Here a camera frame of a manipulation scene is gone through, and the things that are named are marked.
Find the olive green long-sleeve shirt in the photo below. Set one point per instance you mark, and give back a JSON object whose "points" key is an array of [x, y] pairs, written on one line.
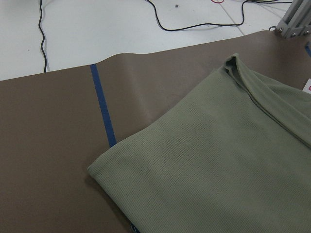
{"points": [[233, 156]]}

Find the white red garment hang tag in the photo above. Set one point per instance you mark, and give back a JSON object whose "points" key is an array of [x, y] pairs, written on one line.
{"points": [[307, 87]]}

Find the aluminium frame post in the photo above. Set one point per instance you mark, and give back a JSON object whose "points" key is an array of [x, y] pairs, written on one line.
{"points": [[296, 21]]}

